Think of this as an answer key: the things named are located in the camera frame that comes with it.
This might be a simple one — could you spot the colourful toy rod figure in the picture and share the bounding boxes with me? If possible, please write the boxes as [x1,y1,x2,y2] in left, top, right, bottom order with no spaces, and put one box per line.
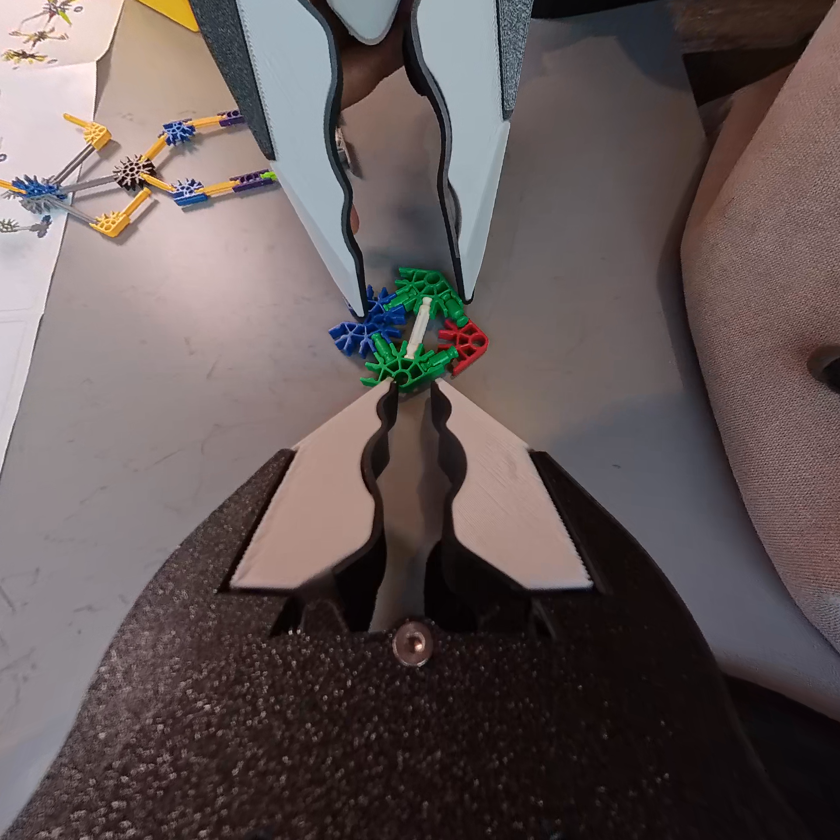
[0,112,362,238]

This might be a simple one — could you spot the grey desk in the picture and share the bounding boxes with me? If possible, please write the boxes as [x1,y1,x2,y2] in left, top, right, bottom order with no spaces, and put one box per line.
[0,0,840,815]

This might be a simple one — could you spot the person's right hand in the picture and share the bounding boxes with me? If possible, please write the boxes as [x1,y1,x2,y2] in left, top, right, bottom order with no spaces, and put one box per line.
[338,34,412,236]

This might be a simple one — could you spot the black earphone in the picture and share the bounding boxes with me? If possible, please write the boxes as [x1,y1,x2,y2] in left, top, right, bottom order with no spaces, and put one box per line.
[807,346,840,395]

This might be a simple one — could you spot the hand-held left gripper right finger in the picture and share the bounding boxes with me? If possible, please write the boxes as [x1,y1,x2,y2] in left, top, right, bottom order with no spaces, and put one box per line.
[430,379,595,593]

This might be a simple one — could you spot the white instruction sheet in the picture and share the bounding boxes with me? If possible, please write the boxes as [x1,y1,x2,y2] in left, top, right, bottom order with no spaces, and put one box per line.
[0,0,126,460]

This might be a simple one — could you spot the yellow plastic bin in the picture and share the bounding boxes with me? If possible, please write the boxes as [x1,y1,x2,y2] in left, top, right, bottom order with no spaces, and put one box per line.
[134,0,201,32]

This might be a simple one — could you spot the red corner toy connector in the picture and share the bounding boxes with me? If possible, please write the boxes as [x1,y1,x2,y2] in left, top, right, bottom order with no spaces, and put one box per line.
[436,318,490,376]

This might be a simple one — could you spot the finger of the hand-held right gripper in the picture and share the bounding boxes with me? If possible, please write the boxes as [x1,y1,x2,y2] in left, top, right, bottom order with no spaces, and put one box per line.
[234,0,368,316]
[402,0,514,305]

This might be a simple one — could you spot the white toy rod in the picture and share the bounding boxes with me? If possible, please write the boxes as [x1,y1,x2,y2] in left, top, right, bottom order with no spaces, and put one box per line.
[403,297,434,358]

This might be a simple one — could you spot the green fan toy connector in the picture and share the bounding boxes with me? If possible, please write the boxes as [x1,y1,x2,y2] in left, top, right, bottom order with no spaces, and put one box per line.
[360,331,460,393]
[387,266,470,322]

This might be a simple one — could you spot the blue snowflake toy connector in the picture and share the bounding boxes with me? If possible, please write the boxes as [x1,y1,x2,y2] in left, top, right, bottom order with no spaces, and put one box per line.
[328,285,411,358]

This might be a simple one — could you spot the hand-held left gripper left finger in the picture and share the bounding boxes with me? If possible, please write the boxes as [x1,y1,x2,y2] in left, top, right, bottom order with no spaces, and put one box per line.
[231,379,400,595]

